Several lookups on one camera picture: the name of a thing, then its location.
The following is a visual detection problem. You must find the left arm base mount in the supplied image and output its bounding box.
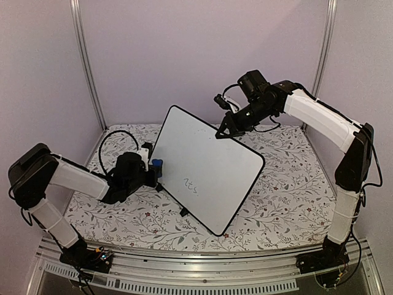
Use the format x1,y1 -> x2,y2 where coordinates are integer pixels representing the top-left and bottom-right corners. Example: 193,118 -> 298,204
60,244 -> 114,273

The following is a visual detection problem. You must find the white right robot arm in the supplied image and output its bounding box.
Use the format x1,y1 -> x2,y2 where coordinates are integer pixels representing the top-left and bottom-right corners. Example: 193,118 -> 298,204
214,70 -> 376,268

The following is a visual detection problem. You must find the blue whiteboard eraser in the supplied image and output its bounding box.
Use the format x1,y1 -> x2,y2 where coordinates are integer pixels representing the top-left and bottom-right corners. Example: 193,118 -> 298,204
151,159 -> 163,178

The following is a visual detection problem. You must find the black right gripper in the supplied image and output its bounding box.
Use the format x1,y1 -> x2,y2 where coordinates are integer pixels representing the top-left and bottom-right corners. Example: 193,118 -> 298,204
216,100 -> 274,140

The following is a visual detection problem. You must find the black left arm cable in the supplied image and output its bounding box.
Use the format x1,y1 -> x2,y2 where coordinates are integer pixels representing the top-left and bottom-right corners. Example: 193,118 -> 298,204
98,130 -> 141,176

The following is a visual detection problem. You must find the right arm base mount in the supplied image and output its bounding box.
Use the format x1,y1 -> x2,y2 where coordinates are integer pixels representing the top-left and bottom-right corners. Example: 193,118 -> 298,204
295,238 -> 349,274

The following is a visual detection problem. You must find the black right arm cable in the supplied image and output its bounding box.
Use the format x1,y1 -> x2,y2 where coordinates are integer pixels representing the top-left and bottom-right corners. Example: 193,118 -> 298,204
222,84 -> 243,99

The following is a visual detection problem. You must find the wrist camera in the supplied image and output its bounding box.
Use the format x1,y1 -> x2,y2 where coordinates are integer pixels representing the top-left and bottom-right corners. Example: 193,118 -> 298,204
214,94 -> 230,110
139,142 -> 154,161

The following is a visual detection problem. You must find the white whiteboard black frame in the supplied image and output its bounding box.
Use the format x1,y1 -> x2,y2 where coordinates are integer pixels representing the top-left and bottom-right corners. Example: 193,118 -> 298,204
150,105 -> 265,237

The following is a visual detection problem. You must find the floral patterned table mat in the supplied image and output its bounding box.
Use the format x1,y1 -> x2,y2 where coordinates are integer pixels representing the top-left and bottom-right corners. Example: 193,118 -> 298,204
65,126 -> 335,253

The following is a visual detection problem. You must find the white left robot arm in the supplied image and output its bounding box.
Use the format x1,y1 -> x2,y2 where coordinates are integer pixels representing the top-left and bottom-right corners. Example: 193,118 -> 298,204
8,143 -> 163,267

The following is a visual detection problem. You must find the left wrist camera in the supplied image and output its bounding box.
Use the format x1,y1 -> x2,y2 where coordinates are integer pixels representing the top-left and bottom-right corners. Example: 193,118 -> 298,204
139,142 -> 154,161

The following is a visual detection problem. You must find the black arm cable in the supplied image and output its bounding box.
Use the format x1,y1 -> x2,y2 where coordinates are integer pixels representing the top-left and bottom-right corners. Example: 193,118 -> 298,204
222,84 -> 243,99
98,130 -> 141,176

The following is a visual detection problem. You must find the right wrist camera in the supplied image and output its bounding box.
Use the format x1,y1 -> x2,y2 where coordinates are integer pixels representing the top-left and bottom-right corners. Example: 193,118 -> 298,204
214,94 -> 230,110

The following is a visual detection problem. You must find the right aluminium frame post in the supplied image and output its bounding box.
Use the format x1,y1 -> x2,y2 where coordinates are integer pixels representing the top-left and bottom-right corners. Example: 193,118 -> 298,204
311,0 -> 338,96

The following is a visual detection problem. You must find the left aluminium frame post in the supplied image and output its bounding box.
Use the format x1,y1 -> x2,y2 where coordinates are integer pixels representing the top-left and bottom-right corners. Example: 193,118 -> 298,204
69,0 -> 107,130

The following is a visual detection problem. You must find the aluminium frame post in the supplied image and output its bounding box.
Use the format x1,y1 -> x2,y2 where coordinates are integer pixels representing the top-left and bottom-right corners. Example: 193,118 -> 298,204
311,0 -> 338,96
69,0 -> 107,130

